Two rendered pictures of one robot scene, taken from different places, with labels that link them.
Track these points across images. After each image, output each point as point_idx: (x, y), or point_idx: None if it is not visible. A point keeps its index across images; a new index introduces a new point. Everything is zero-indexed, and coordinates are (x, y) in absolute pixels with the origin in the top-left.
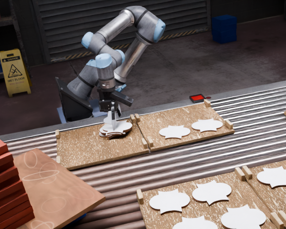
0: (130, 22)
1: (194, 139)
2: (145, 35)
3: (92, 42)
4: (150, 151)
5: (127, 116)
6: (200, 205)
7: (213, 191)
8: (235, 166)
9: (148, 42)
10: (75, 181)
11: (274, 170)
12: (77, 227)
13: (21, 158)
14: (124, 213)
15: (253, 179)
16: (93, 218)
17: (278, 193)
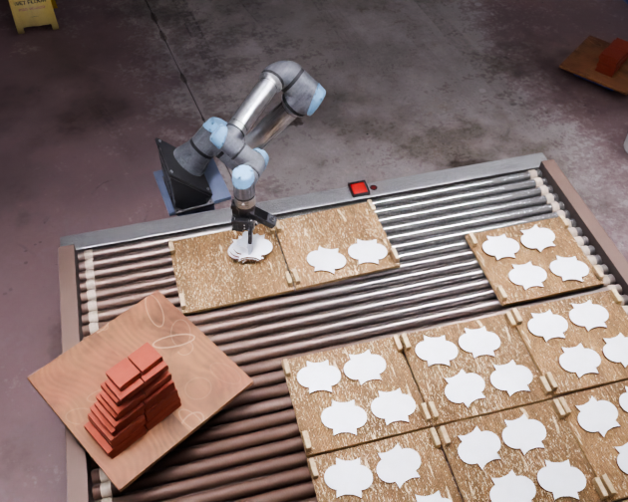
0: (277, 91)
1: (350, 276)
2: (295, 108)
3: (226, 142)
4: (295, 289)
5: None
6: (352, 383)
7: (367, 366)
8: (394, 326)
9: (298, 116)
10: (216, 356)
11: (435, 341)
12: None
13: (143, 308)
14: (267, 383)
15: (411, 351)
16: None
17: (434, 374)
